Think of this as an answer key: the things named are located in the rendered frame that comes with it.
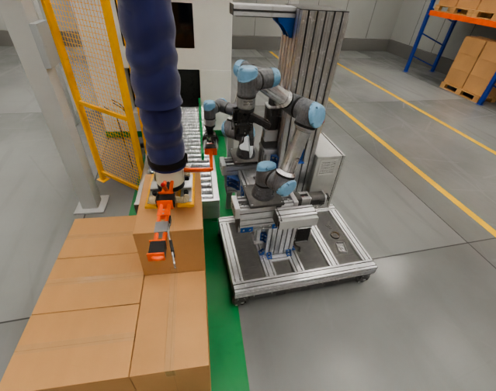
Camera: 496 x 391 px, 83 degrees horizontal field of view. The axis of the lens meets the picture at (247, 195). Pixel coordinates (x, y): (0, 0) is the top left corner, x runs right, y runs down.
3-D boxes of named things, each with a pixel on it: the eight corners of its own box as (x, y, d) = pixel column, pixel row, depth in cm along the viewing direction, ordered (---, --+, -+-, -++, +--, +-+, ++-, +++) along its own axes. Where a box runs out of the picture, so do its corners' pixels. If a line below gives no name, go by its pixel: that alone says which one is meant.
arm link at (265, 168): (265, 174, 180) (267, 155, 172) (279, 184, 173) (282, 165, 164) (251, 180, 174) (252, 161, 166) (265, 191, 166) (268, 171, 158)
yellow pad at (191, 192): (180, 174, 194) (179, 169, 191) (195, 174, 196) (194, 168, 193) (177, 207, 168) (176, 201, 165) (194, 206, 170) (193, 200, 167)
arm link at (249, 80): (264, 67, 104) (246, 70, 100) (261, 97, 111) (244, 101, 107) (251, 63, 109) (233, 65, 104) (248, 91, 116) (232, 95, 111)
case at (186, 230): (153, 213, 230) (145, 174, 205) (202, 211, 236) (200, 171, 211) (144, 275, 184) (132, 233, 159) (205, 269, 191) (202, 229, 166)
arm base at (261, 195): (270, 185, 187) (272, 173, 181) (277, 199, 176) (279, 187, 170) (248, 188, 184) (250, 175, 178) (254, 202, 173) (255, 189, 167)
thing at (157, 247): (150, 247, 131) (149, 240, 128) (167, 246, 132) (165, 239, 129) (148, 261, 125) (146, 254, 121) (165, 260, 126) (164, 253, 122)
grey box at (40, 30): (54, 62, 230) (39, 19, 211) (61, 62, 231) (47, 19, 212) (44, 68, 214) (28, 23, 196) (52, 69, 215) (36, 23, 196)
